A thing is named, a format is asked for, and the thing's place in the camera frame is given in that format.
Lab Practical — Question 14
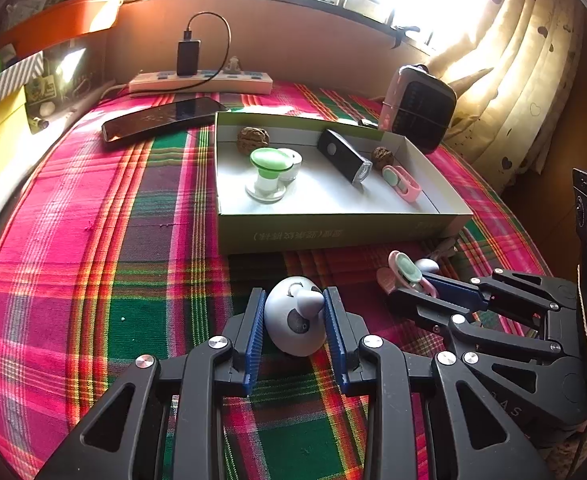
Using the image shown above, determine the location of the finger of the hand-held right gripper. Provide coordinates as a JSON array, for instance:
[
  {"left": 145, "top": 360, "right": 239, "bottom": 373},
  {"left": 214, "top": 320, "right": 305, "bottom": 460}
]
[
  {"left": 387, "top": 287, "right": 587, "bottom": 413},
  {"left": 426, "top": 267, "right": 581, "bottom": 333}
]

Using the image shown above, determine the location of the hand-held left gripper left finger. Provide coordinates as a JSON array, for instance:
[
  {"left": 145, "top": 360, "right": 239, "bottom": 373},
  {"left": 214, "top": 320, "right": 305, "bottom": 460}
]
[{"left": 34, "top": 287, "right": 267, "bottom": 480}]

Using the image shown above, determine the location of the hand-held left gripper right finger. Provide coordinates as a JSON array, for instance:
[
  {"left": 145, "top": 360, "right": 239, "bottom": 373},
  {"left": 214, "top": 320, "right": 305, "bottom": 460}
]
[{"left": 322, "top": 287, "right": 554, "bottom": 480}]

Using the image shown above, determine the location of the pink and green clip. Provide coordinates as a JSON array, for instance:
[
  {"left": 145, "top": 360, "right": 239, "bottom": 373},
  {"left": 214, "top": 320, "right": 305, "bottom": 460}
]
[
  {"left": 381, "top": 165, "right": 421, "bottom": 204},
  {"left": 376, "top": 251, "right": 437, "bottom": 296}
]

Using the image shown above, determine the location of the white round animal-face toy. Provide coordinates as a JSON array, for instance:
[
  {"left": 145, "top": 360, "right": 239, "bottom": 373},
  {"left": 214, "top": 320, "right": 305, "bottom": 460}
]
[{"left": 264, "top": 276, "right": 327, "bottom": 357}]

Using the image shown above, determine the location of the green cardboard box tray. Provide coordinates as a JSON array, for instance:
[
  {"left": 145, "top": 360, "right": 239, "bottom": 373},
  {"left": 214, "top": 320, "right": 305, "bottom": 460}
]
[{"left": 214, "top": 111, "right": 474, "bottom": 256}]

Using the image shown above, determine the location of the black flashlight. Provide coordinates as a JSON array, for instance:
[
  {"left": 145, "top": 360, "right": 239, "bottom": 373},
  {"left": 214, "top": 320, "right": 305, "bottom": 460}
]
[{"left": 317, "top": 129, "right": 373, "bottom": 187}]

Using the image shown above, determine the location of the green mushroom-shaped toy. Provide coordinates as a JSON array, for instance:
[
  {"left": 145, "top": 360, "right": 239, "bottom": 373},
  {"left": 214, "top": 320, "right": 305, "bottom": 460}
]
[{"left": 245, "top": 147, "right": 297, "bottom": 204}]

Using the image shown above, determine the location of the large brown walnut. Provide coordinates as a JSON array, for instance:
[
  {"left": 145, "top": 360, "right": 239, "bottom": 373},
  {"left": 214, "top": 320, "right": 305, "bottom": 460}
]
[{"left": 237, "top": 127, "right": 272, "bottom": 152}]

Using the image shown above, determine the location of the cream heart-print curtain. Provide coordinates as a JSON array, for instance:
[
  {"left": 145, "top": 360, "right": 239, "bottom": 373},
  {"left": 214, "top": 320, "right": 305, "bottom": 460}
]
[{"left": 426, "top": 0, "right": 587, "bottom": 181}]

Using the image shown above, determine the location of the small white jar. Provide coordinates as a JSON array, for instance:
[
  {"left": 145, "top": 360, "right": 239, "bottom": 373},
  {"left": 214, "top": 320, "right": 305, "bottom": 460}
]
[{"left": 276, "top": 148, "right": 303, "bottom": 182}]

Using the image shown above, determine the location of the small white black heater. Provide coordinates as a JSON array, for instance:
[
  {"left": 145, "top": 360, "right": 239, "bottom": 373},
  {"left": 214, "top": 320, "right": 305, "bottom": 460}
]
[{"left": 377, "top": 64, "right": 457, "bottom": 156}]

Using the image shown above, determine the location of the pink green plaid tablecloth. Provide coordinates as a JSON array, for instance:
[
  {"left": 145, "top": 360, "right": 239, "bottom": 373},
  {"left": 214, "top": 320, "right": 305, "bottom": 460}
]
[{"left": 0, "top": 79, "right": 549, "bottom": 480}]

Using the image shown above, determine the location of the black smartphone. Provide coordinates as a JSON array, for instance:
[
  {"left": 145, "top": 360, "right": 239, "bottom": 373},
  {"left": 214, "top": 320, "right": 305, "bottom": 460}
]
[{"left": 101, "top": 97, "right": 229, "bottom": 145}]

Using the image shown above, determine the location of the black window latch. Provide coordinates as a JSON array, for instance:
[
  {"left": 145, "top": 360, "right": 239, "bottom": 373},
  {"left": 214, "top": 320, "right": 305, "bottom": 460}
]
[{"left": 388, "top": 25, "right": 419, "bottom": 48}]

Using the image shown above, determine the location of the white power strip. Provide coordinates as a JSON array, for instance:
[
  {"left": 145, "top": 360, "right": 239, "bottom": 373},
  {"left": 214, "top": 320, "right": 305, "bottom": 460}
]
[{"left": 128, "top": 71, "right": 273, "bottom": 94}]

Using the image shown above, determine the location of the black charger plug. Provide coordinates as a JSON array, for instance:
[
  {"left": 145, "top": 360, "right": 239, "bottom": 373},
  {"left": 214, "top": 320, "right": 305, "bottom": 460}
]
[{"left": 176, "top": 27, "right": 202, "bottom": 77}]

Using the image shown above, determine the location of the small green printed card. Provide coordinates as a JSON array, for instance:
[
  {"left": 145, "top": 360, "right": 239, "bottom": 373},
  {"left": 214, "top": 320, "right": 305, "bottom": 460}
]
[{"left": 26, "top": 75, "right": 57, "bottom": 106}]

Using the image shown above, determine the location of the striped cardboard box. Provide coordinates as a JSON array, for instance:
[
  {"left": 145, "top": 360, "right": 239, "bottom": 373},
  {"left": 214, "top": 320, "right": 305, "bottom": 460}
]
[{"left": 0, "top": 51, "right": 44, "bottom": 121}]

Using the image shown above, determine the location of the orange plastic tray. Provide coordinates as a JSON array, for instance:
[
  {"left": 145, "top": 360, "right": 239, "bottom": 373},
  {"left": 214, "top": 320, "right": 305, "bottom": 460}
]
[{"left": 0, "top": 0, "right": 122, "bottom": 58}]

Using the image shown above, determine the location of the white power cord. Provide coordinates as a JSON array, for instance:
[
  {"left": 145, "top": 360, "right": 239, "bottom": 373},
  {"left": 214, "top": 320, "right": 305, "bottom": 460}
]
[{"left": 101, "top": 82, "right": 132, "bottom": 101}]

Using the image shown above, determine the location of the black charging cable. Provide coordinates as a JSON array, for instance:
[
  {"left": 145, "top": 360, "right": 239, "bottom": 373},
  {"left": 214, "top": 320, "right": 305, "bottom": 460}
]
[{"left": 171, "top": 11, "right": 232, "bottom": 96}]

